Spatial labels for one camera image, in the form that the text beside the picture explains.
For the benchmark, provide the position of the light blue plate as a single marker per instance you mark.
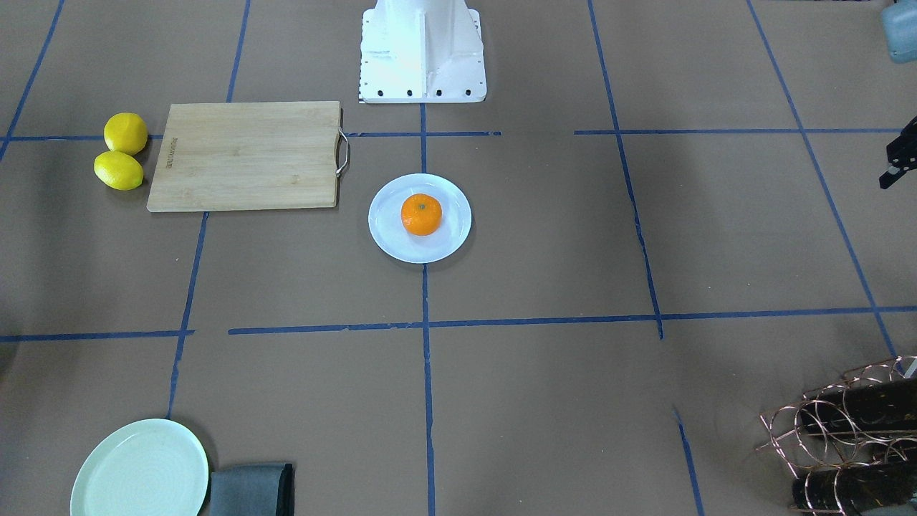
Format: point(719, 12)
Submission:
point(389, 233)

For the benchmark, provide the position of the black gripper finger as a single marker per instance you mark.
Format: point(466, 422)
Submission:
point(901, 158)

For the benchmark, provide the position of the dark wine bottle middle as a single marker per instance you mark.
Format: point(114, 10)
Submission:
point(877, 409)

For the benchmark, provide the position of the copper wire bottle rack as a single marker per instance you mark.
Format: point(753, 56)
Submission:
point(850, 446)

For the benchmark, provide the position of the dark wine bottle lower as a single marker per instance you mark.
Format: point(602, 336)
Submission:
point(876, 489)

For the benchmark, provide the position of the dark grey folded cloth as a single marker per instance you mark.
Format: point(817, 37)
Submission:
point(253, 489)

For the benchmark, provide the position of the yellow lemon near board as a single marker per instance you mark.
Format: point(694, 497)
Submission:
point(118, 170)

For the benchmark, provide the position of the light green plate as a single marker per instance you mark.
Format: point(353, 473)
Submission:
point(148, 467)

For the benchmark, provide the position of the dark wine bottle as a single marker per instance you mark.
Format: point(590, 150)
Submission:
point(877, 409)
point(876, 489)

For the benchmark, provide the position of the orange fruit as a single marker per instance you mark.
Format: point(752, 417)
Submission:
point(421, 214)

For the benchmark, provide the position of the yellow lemon far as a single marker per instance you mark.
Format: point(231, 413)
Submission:
point(125, 132)

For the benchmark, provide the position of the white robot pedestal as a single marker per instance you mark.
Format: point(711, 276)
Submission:
point(421, 51)

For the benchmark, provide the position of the bamboo cutting board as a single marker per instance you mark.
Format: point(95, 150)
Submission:
point(221, 156)

